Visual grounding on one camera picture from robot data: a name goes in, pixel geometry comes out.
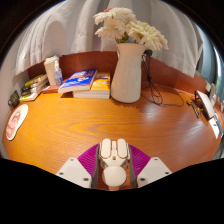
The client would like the black pen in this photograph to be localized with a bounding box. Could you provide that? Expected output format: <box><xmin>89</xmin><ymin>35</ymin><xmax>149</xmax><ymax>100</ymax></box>
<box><xmin>186</xmin><ymin>99</ymin><xmax>200</xmax><ymax>119</ymax></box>

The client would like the white and yellow book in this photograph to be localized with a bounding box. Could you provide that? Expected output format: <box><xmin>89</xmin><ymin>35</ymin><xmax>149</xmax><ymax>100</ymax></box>
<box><xmin>18</xmin><ymin>89</ymin><xmax>44</xmax><ymax>103</ymax></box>

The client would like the red-brown book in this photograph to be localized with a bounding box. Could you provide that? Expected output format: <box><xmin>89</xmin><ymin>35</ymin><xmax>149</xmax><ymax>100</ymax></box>
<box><xmin>41</xmin><ymin>84</ymin><xmax>61</xmax><ymax>94</ymax></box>

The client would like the white paper sheet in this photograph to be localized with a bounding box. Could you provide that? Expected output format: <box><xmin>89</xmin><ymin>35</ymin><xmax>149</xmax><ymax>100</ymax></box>
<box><xmin>208</xmin><ymin>113</ymin><xmax>223</xmax><ymax>139</ymax></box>

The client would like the white curtain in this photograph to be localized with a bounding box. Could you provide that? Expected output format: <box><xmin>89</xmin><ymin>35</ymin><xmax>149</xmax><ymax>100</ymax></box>
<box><xmin>13</xmin><ymin>0</ymin><xmax>204</xmax><ymax>78</ymax></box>

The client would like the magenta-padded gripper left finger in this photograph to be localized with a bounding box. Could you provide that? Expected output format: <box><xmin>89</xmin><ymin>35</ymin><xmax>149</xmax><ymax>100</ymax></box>
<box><xmin>55</xmin><ymin>143</ymin><xmax>101</xmax><ymax>190</ymax></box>

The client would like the white flower bouquet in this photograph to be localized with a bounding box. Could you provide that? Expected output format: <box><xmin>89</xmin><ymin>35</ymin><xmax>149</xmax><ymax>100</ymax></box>
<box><xmin>93</xmin><ymin>7</ymin><xmax>170</xmax><ymax>52</ymax></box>

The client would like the round white red-print mouse pad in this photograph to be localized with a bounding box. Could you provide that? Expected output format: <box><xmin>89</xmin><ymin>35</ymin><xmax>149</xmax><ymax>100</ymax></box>
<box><xmin>4</xmin><ymin>103</ymin><xmax>30</xmax><ymax>142</ymax></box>

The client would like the yellow orange book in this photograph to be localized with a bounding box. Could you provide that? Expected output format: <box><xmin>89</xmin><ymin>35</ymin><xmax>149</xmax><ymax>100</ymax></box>
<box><xmin>72</xmin><ymin>72</ymin><xmax>112</xmax><ymax>100</ymax></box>

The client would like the silver laptop on stand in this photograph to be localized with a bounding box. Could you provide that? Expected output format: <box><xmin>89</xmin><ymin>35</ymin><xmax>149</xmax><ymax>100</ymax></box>
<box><xmin>194</xmin><ymin>89</ymin><xmax>217</xmax><ymax>121</ymax></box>

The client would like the white ceramic vase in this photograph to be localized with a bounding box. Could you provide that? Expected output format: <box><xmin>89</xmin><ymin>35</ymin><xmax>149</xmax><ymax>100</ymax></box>
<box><xmin>110</xmin><ymin>42</ymin><xmax>148</xmax><ymax>104</ymax></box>

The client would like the black cable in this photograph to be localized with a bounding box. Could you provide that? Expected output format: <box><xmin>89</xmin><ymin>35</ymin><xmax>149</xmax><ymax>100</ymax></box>
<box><xmin>140</xmin><ymin>49</ymin><xmax>185</xmax><ymax>108</ymax></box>

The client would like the white tumbler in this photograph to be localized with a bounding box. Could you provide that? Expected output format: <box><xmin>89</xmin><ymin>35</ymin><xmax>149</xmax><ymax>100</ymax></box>
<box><xmin>43</xmin><ymin>55</ymin><xmax>61</xmax><ymax>87</ymax></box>

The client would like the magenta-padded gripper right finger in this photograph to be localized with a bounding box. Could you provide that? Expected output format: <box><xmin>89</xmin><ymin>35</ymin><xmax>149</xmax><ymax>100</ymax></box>
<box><xmin>128</xmin><ymin>143</ymin><xmax>173</xmax><ymax>189</ymax></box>

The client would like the white computer mouse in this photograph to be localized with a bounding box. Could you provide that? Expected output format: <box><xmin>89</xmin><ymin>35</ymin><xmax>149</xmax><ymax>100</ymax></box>
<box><xmin>98</xmin><ymin>138</ymin><xmax>131</xmax><ymax>188</ymax></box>

